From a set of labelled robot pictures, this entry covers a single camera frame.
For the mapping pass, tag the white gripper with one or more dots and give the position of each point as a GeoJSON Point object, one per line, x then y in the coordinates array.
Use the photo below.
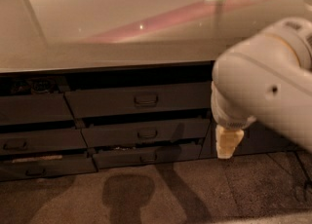
{"type": "Point", "coordinates": [231, 120]}

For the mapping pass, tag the grey drawer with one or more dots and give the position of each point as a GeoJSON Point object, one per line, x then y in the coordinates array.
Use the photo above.
{"type": "Point", "coordinates": [46, 168]}
{"type": "Point", "coordinates": [33, 108]}
{"type": "Point", "coordinates": [145, 156]}
{"type": "Point", "coordinates": [146, 132]}
{"type": "Point", "coordinates": [40, 141]}
{"type": "Point", "coordinates": [134, 100]}

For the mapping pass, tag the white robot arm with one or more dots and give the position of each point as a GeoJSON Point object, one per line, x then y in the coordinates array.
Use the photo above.
{"type": "Point", "coordinates": [266, 78]}

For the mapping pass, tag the grey cabinet door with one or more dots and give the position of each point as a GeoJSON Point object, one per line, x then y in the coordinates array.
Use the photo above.
{"type": "Point", "coordinates": [257, 139]}

